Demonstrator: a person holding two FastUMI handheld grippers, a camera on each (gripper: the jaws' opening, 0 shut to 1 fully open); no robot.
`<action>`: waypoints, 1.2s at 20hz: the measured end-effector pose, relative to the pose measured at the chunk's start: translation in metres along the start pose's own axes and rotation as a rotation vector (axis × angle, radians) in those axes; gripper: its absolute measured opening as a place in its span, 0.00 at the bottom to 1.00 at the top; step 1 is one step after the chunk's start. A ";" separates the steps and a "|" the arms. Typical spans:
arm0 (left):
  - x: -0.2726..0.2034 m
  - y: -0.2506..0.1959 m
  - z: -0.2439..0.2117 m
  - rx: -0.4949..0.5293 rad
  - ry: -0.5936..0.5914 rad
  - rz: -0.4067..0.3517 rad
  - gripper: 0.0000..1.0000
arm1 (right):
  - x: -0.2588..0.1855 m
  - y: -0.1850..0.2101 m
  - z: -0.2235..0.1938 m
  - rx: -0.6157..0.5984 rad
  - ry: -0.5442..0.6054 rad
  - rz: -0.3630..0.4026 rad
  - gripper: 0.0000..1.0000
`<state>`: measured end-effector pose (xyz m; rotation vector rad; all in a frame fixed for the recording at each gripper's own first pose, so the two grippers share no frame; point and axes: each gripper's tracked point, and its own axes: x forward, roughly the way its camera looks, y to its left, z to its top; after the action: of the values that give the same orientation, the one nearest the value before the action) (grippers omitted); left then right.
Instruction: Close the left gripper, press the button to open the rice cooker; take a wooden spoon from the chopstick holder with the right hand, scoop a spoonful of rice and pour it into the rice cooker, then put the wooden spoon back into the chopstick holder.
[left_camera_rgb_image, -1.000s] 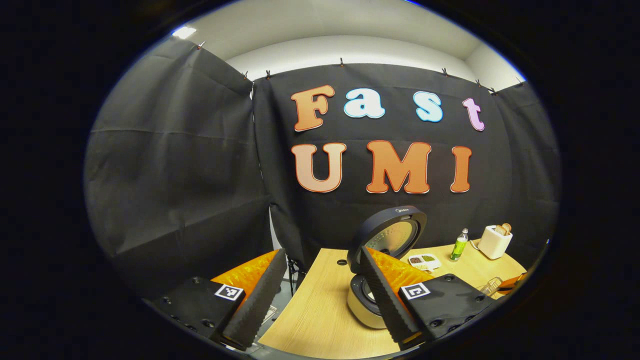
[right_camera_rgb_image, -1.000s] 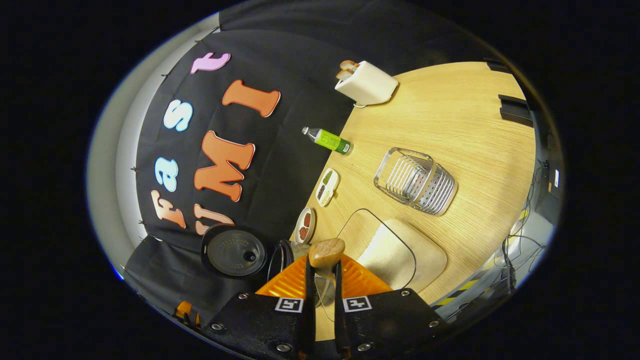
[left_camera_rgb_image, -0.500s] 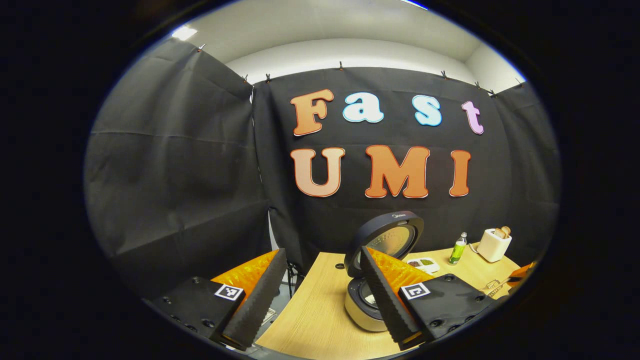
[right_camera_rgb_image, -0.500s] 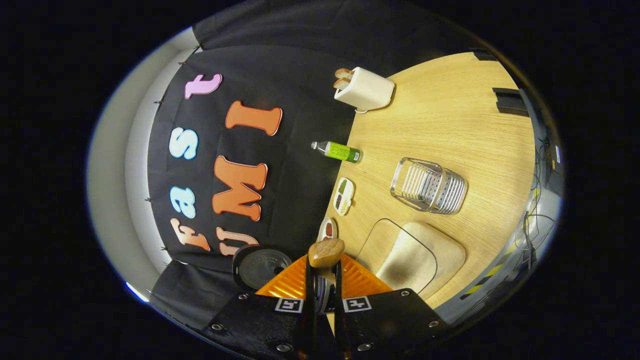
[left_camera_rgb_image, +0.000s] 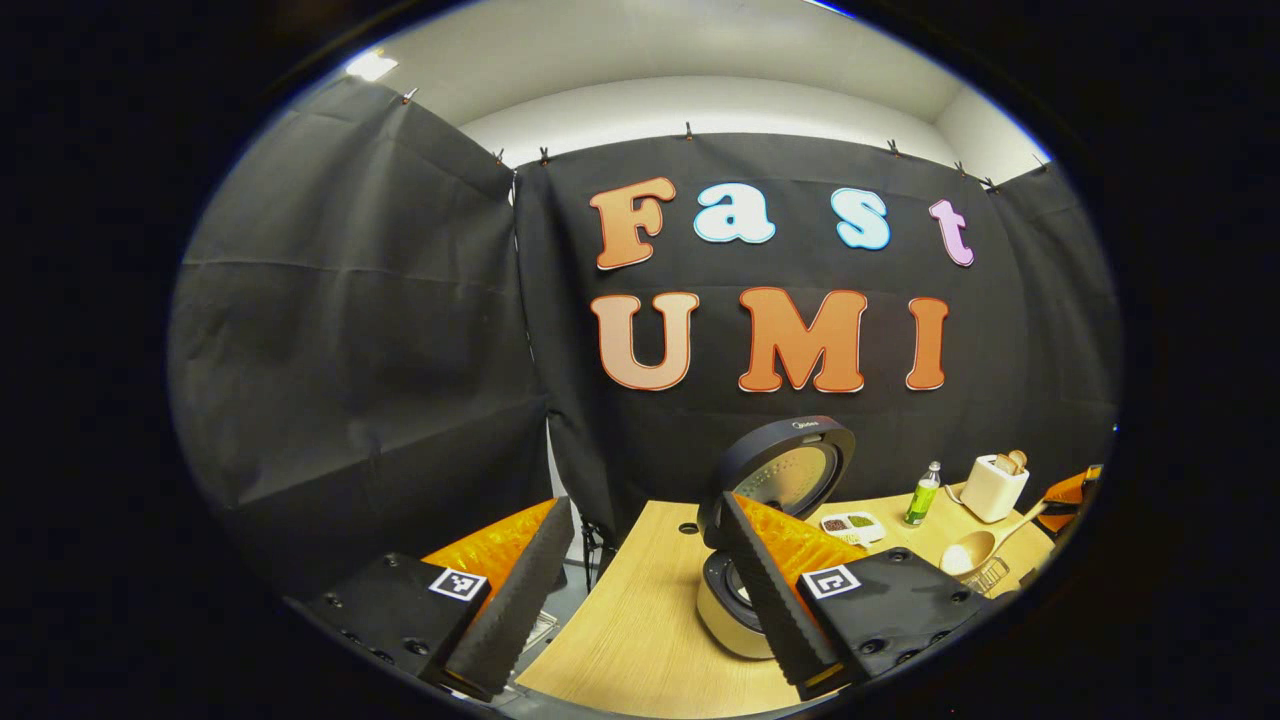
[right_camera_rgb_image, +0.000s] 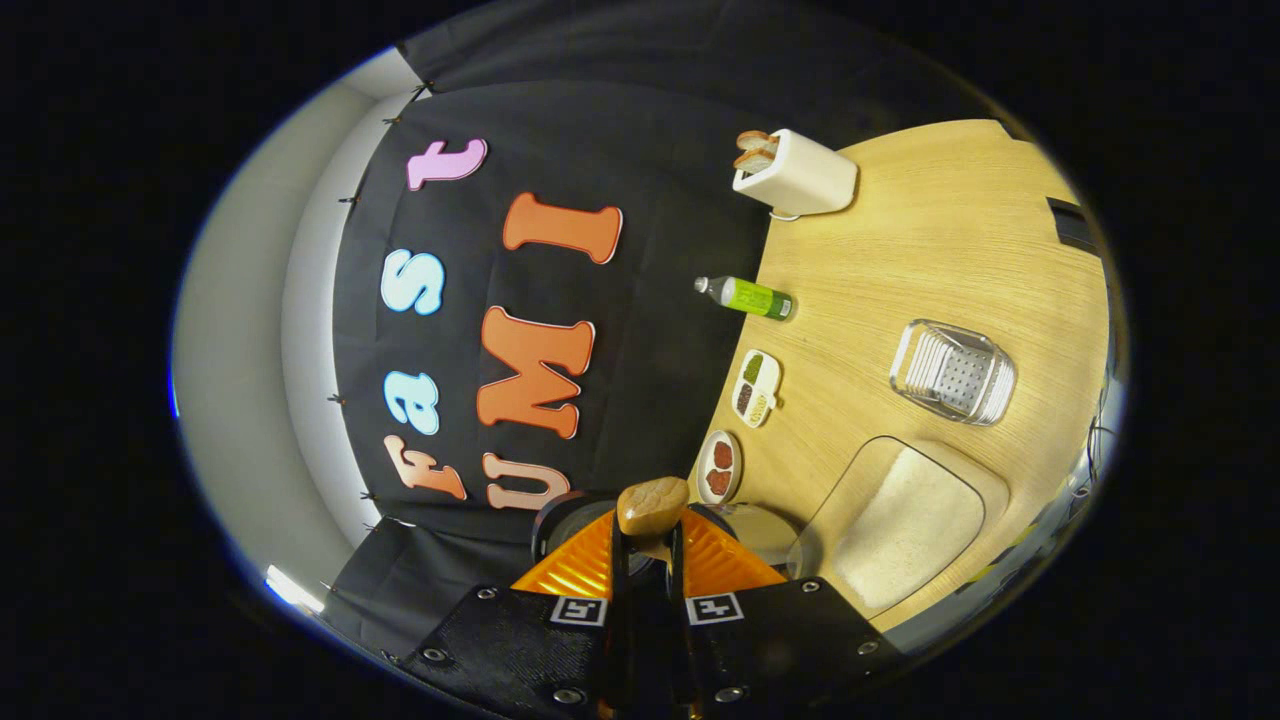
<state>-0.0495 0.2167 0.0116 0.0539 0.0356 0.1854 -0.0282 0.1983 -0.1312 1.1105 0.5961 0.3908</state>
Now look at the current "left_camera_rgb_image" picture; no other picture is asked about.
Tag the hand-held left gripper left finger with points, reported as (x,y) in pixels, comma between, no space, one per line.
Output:
(515,620)

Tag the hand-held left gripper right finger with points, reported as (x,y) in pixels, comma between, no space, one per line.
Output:
(770,610)

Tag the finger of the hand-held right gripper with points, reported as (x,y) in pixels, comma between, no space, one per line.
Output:
(1058,522)
(1075,488)

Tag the wooden spoon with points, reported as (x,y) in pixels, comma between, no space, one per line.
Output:
(965,555)

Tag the black and cream rice cooker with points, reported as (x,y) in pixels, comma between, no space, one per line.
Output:
(790,470)

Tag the white toaster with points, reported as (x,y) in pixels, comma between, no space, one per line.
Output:
(990,495)

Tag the black tripod stand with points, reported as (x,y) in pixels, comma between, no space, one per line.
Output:
(592,550)

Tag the white divided grain tray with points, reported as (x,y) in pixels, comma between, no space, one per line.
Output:
(852,526)

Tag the green drink bottle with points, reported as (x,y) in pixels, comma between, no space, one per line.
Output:
(920,503)

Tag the black backdrop cloth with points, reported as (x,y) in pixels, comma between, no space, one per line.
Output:
(350,350)

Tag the row of small backdrop clips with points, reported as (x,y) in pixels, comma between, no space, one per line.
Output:
(688,131)

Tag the ceiling light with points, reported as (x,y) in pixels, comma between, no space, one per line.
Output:
(371,66)

